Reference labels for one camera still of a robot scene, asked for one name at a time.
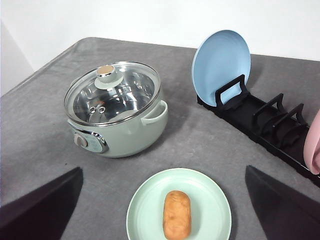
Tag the black plate rack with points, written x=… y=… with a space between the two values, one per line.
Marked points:
x=281 y=132

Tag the blue plate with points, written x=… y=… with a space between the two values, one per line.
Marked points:
x=220 y=56

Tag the brown potato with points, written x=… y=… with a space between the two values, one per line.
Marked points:
x=177 y=215

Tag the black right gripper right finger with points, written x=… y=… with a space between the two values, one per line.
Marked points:
x=283 y=213

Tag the green electric steamer pot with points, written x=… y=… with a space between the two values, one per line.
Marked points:
x=122 y=139

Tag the grey felt table mat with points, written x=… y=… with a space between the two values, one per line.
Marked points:
x=36 y=147

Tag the green plate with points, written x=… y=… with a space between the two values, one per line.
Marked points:
x=211 y=216

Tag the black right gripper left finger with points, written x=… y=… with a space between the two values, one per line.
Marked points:
x=44 y=213

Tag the glass pot lid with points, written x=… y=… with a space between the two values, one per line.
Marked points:
x=111 y=94

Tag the pink plate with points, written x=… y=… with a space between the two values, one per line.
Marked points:
x=312 y=145

